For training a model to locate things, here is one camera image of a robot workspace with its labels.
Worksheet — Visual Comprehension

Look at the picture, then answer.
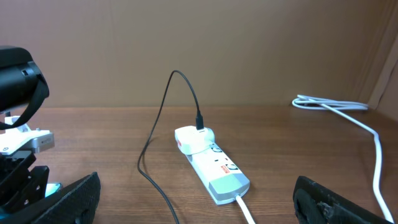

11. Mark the white power strip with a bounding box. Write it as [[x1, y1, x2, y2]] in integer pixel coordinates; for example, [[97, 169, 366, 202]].
[[186, 143, 250, 205]]

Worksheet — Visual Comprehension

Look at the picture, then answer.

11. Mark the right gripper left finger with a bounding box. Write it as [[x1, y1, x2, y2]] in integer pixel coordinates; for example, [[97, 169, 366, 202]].
[[1, 172, 101, 224]]

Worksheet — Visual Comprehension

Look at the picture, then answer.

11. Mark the white USB charger plug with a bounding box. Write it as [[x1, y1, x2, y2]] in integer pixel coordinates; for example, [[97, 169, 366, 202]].
[[175, 126, 215, 156]]

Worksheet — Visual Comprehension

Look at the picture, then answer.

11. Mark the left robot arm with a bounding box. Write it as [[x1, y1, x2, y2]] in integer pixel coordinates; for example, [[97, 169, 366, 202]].
[[1, 46, 54, 218]]

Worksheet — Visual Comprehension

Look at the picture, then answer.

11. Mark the turquoise screen Galaxy smartphone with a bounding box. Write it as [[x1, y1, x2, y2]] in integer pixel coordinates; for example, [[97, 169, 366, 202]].
[[0, 182, 62, 218]]

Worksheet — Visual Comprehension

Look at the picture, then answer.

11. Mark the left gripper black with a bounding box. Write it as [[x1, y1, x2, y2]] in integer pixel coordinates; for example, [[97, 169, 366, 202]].
[[1, 151, 49, 214]]

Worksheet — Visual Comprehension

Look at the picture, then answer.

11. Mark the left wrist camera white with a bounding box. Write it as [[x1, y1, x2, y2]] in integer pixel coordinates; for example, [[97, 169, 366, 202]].
[[1, 123, 55, 156]]

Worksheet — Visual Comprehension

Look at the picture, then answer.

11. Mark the white power strip cord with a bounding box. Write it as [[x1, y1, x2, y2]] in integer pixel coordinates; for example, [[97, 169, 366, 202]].
[[234, 94, 396, 224]]

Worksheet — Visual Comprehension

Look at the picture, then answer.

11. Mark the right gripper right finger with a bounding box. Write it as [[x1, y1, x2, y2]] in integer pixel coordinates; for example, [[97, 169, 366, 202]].
[[293, 175, 389, 224]]

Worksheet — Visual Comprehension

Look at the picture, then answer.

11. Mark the black USB charging cable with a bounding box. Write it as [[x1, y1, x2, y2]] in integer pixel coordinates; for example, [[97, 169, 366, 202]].
[[137, 70, 205, 224]]

